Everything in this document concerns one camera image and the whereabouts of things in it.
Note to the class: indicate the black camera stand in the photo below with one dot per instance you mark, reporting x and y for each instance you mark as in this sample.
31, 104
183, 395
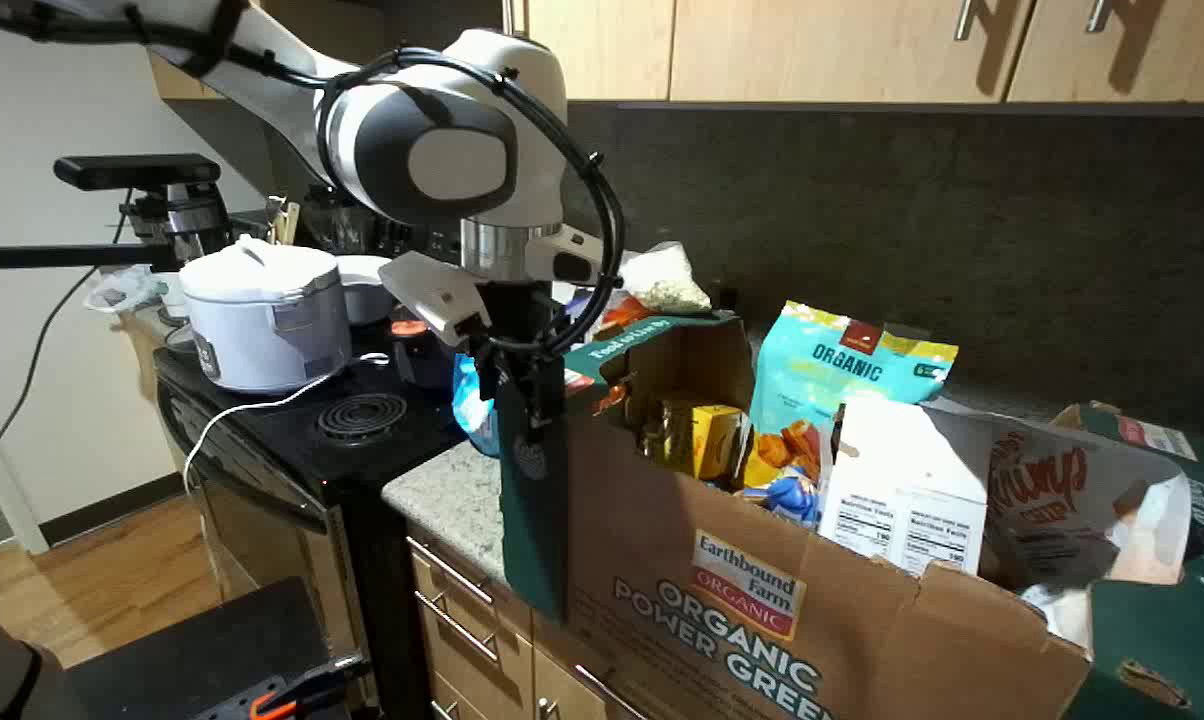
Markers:
175, 212

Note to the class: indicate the teal food carton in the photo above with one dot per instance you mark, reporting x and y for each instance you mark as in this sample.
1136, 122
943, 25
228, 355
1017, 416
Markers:
826, 366

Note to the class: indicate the orange lid container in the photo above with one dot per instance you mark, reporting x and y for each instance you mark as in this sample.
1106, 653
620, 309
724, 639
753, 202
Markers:
408, 328

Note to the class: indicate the black stove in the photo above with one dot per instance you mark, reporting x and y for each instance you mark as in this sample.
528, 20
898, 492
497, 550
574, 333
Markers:
295, 446

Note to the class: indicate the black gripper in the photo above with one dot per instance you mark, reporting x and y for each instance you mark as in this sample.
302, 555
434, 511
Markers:
520, 325

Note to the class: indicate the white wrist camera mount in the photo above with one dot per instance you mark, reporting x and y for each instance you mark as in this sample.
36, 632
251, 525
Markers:
424, 285

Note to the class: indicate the white rice cooker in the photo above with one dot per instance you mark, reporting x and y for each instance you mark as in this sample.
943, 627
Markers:
262, 325

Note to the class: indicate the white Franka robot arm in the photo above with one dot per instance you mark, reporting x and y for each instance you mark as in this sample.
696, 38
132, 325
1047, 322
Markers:
520, 82

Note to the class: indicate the white nutrition label carton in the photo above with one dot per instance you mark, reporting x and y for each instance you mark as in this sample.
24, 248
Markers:
895, 492

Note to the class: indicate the wooden lower drawers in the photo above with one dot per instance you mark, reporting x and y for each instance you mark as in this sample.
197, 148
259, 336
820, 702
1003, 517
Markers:
464, 642

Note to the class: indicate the blue snack wrapper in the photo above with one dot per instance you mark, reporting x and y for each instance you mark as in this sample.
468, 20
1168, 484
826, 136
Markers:
795, 502

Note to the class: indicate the light blue plastic bag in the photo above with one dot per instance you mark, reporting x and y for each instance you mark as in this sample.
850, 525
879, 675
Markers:
468, 402

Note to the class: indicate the black stereo camera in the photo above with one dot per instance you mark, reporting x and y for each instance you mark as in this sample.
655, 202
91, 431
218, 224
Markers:
132, 171

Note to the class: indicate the dark green carton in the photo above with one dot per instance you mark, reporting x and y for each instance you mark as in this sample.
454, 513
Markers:
1160, 642

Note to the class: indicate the cardboard organic greens box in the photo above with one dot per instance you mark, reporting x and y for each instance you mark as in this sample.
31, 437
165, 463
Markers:
706, 534

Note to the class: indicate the white plastic bag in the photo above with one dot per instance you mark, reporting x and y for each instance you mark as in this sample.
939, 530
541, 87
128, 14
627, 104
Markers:
663, 273

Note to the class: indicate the yellow package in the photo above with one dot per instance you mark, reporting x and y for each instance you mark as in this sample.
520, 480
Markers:
712, 440

